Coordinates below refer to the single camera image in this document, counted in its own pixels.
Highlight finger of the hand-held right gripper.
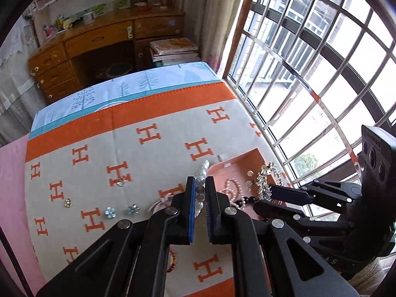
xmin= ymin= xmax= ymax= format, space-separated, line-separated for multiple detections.
xmin=254 ymin=199 xmax=355 ymax=239
xmin=269 ymin=179 xmax=362 ymax=212

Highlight stack of books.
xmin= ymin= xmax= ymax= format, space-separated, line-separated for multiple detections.
xmin=150 ymin=38 xmax=201 ymax=67

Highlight white string bracelet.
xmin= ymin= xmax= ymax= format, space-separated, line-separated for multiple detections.
xmin=148 ymin=192 xmax=174 ymax=213

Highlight wooden desk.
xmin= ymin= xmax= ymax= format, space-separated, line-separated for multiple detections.
xmin=28 ymin=8 xmax=186 ymax=104

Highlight pink bed sheet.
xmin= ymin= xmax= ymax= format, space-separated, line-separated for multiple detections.
xmin=0 ymin=136 xmax=47 ymax=288

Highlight red beaded cord bracelet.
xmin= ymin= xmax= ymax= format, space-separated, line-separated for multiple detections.
xmin=165 ymin=249 xmax=179 ymax=273

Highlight orange beige patterned blanket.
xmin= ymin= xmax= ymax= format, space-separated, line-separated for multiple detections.
xmin=24 ymin=80 xmax=270 ymax=297

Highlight large pearl bracelet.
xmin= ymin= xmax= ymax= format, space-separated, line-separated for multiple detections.
xmin=194 ymin=160 xmax=211 ymax=217

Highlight cream knitted cloth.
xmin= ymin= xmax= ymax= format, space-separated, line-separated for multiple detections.
xmin=349 ymin=257 xmax=385 ymax=295

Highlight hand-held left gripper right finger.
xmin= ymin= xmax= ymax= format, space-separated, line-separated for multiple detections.
xmin=205 ymin=176 xmax=361 ymax=297

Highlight small pearl necklace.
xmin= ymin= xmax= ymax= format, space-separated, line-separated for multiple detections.
xmin=221 ymin=178 xmax=244 ymax=208

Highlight pink plastic tray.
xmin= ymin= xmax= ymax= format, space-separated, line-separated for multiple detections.
xmin=206 ymin=148 xmax=297 ymax=221

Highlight rhinestone hair comb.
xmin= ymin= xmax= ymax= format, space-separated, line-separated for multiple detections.
xmin=255 ymin=162 xmax=283 ymax=200

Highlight beige curtain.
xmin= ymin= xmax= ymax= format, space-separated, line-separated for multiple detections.
xmin=173 ymin=0 xmax=248 ymax=72

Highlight blue tree print sheet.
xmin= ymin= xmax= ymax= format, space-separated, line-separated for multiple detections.
xmin=29 ymin=62 xmax=222 ymax=140

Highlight black bead bracelet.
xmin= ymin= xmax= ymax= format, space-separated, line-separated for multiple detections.
xmin=234 ymin=196 xmax=257 ymax=210

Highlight white lace curtain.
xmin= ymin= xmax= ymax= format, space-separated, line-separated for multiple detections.
xmin=0 ymin=15 xmax=41 ymax=147

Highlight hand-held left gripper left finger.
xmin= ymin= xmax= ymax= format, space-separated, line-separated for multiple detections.
xmin=36 ymin=176 xmax=198 ymax=297

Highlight metal window grille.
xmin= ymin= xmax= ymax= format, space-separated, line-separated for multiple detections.
xmin=223 ymin=0 xmax=396 ymax=192

